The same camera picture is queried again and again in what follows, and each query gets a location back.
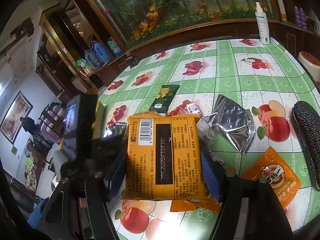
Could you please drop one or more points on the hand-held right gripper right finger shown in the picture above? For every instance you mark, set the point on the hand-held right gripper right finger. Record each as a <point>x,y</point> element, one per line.
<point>211,177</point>

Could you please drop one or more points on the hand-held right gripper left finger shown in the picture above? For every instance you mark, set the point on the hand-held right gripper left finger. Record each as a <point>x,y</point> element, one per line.
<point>117,177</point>

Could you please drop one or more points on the yellow rimmed tray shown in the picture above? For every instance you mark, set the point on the yellow rimmed tray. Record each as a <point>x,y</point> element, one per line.
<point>100,115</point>

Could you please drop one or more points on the yellow barcode snack packet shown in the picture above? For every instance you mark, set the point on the yellow barcode snack packet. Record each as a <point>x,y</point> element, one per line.
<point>150,155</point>

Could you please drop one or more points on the orange round-logo snack packet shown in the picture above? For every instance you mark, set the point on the orange round-logo snack packet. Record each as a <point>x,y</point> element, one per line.
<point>190,203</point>
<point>272,177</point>

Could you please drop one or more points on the dark green cracker snack packet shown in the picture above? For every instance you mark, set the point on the dark green cracker snack packet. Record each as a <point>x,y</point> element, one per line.
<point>163,100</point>

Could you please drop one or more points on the wooden chair with purple cloth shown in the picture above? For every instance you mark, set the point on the wooden chair with purple cloth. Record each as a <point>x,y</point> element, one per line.
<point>53,117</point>

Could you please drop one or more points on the clear plastic snack packet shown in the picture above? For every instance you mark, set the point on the clear plastic snack packet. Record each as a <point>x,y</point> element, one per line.
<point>208,133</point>

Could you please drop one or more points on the wooden sideboard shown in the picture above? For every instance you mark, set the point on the wooden sideboard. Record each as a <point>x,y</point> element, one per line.
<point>107,72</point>

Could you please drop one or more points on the green plastic bag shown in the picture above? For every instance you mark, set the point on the green plastic bag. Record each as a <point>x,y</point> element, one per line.
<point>81,62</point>

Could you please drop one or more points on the grey thermos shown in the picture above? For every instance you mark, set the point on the grey thermos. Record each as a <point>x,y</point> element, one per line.
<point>90,57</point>

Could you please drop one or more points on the blue thermos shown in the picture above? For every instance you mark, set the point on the blue thermos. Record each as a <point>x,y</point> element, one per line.
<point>101,52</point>

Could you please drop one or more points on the small white wrapped candy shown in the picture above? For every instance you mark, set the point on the small white wrapped candy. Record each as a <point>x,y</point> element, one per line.
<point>193,107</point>

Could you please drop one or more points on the green label water bottle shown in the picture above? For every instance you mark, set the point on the green label water bottle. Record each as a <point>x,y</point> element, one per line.
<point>115,47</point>

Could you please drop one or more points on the green fruit print tablecloth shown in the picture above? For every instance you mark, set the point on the green fruit print tablecloth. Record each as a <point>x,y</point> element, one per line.
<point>225,80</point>

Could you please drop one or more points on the black patterned glasses case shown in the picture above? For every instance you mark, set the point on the black patterned glasses case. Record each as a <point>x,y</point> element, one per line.
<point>307,140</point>

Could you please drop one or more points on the red and white container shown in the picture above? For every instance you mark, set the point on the red and white container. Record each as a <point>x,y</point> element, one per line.
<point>311,67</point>

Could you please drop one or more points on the glass flower display cabinet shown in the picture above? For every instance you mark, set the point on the glass flower display cabinet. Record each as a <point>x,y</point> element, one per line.
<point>187,5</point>

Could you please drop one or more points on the white spray bottle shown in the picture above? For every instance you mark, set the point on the white spray bottle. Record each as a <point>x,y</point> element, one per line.
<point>263,27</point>

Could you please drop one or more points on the purple bottle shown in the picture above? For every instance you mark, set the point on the purple bottle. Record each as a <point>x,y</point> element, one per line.
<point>303,18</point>
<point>296,17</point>

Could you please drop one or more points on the white rolled scroll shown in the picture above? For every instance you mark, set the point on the white rolled scroll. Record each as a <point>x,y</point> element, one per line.
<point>280,0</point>

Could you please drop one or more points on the framed wall painting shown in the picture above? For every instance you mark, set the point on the framed wall painting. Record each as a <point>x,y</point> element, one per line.
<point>15,117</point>

